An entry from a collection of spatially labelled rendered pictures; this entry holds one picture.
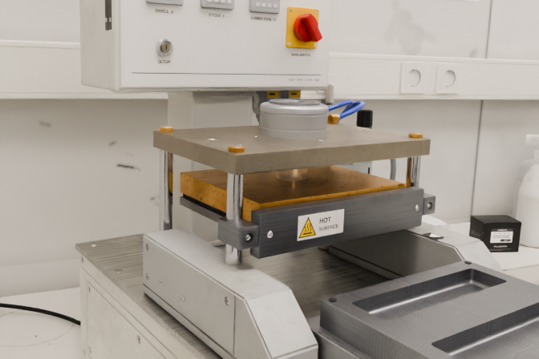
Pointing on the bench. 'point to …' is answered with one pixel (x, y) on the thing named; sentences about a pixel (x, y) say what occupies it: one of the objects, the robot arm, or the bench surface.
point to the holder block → (439, 316)
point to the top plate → (289, 140)
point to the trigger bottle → (529, 199)
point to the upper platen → (276, 188)
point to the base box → (119, 323)
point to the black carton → (496, 231)
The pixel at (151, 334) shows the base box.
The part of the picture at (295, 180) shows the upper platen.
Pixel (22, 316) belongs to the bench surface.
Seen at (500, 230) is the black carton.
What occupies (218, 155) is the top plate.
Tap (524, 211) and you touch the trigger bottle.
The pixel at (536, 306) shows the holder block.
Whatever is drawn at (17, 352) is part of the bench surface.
